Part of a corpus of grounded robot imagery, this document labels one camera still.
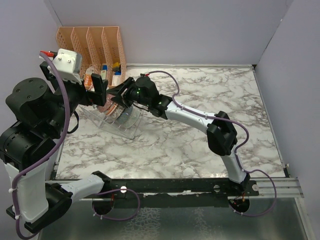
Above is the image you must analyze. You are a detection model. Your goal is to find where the yellow grey eraser block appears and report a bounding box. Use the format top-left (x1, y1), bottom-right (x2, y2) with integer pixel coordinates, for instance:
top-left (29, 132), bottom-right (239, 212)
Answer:
top-left (112, 62), bottom-right (121, 72)

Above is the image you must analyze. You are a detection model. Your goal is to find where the blue wave hexagon bowl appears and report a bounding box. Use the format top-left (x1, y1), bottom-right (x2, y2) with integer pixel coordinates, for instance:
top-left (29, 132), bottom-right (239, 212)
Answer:
top-left (116, 106), bottom-right (133, 125)

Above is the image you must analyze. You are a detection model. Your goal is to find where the orange plastic file organizer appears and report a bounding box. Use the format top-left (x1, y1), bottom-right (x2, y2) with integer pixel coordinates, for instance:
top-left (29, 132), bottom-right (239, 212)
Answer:
top-left (56, 26), bottom-right (127, 88)

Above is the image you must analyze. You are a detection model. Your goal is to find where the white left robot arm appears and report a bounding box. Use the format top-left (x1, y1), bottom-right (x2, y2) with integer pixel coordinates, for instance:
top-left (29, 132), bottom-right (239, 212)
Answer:
top-left (0, 74), bottom-right (111, 234)

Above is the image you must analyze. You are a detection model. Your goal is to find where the grey lace patterned bowl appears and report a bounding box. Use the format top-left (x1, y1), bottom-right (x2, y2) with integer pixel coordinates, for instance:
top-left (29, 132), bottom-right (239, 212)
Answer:
top-left (110, 105), bottom-right (125, 120)

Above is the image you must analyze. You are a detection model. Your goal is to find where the green leaf patterned bowl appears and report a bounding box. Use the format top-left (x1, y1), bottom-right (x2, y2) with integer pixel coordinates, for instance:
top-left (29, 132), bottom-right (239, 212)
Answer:
top-left (104, 93), bottom-right (115, 109)

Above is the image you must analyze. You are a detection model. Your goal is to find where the green white box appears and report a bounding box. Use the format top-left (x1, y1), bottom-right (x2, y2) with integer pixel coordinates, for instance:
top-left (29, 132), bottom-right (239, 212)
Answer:
top-left (100, 69), bottom-right (108, 81)

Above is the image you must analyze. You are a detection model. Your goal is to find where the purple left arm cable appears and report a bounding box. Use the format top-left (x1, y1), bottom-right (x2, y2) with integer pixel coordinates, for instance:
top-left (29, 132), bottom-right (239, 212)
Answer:
top-left (9, 51), bottom-right (141, 239)

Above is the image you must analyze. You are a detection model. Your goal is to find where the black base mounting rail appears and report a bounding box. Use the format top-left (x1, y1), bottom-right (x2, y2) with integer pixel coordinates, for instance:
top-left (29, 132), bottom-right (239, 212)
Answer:
top-left (80, 173), bottom-right (259, 209)

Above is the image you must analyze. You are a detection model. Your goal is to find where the white label card box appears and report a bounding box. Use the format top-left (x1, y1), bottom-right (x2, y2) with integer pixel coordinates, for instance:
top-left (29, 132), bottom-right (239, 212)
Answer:
top-left (112, 75), bottom-right (123, 87)

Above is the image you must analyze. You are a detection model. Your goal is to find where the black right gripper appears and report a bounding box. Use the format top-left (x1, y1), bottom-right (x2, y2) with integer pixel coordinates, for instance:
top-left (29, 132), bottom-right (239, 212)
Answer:
top-left (106, 78), bottom-right (150, 109)

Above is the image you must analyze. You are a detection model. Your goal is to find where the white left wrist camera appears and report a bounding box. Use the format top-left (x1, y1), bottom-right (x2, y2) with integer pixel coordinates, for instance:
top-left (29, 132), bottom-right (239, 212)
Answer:
top-left (41, 48), bottom-right (83, 85)

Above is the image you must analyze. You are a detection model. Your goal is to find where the white wire dish rack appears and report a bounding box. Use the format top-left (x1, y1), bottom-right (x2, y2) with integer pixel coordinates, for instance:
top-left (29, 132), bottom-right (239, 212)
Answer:
top-left (81, 107), bottom-right (143, 139)

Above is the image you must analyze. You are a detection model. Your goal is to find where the orange floral bowl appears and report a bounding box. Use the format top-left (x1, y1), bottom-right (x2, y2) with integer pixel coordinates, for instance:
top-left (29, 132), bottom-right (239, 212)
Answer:
top-left (103, 103), bottom-right (118, 116)

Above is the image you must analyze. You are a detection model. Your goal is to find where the white teal patterned bowl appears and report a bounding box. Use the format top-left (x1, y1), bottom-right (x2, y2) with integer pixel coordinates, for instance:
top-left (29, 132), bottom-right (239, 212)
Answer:
top-left (125, 107), bottom-right (141, 129)

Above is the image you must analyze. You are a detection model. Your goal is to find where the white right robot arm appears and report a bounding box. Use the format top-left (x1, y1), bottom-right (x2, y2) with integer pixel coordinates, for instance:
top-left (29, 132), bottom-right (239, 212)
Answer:
top-left (107, 75), bottom-right (250, 196)

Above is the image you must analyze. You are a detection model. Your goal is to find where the black leaf patterned bowl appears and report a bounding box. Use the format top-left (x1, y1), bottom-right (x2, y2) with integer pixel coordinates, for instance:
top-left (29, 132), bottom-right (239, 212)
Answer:
top-left (97, 100), bottom-right (113, 113)

